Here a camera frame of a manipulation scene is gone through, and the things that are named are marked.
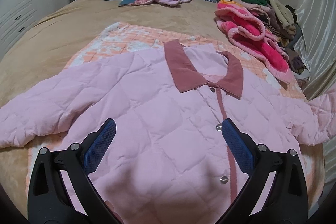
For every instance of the tan bed cover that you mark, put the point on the tan bed cover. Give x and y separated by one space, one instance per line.
34 59

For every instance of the pink fleece garment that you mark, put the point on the pink fleece garment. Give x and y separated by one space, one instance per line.
248 33

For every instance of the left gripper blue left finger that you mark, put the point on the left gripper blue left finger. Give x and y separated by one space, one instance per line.
60 190

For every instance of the cream satin curtain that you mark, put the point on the cream satin curtain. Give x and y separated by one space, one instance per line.
317 47

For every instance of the orange plaid cloud blanket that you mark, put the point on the orange plaid cloud blanket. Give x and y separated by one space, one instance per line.
123 37

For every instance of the pile of folded clothes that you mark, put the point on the pile of folded clothes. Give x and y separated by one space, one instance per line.
276 18

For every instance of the pink quilted jacket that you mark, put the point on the pink quilted jacket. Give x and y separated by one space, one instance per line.
168 163

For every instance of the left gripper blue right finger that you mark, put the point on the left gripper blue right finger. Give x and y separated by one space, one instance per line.
275 191

